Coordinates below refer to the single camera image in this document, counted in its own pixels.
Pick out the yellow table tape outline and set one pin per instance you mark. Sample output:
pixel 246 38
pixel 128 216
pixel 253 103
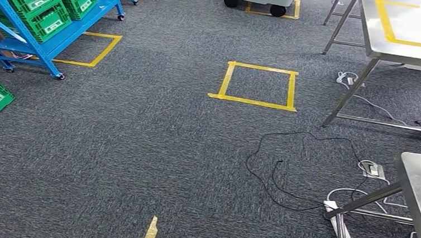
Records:
pixel 386 23

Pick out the yellow floor tape strip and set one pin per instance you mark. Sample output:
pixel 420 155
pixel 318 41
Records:
pixel 149 234

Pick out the steel table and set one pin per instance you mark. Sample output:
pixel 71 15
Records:
pixel 404 50

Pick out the white power strip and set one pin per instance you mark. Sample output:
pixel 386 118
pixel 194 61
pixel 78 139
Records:
pixel 354 82
pixel 329 205

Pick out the grey floor socket box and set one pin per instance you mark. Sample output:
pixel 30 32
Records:
pixel 373 171

